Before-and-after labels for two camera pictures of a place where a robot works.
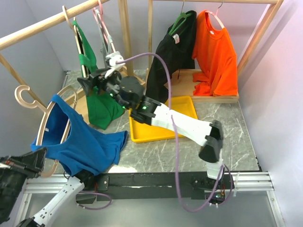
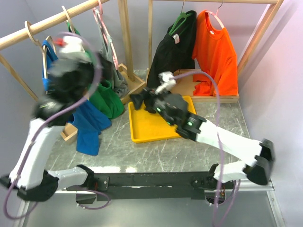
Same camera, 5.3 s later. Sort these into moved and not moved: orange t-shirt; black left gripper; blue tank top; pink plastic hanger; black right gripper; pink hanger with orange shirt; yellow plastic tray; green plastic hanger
Moved: blue tank top; black left gripper; black right gripper
Not moved: pink hanger with orange shirt; orange t-shirt; green plastic hanger; yellow plastic tray; pink plastic hanger
